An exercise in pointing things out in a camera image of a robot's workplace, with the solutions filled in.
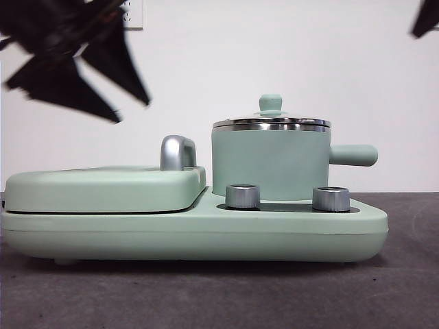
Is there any glass lid with green knob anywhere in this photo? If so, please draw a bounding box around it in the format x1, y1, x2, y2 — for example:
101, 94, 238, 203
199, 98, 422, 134
211, 94, 333, 130

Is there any mint green breakfast machine base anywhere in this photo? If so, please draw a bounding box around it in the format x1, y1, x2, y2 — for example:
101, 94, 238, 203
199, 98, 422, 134
0, 191, 389, 267

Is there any silver control knob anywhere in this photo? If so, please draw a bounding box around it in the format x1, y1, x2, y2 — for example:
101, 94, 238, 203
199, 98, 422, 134
225, 184, 261, 209
311, 186, 351, 211

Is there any white wall socket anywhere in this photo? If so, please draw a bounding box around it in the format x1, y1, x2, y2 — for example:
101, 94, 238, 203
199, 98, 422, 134
119, 0, 144, 31

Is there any mint green pot with handle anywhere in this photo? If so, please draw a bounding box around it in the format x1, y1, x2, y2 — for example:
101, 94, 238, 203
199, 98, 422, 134
211, 124, 379, 202

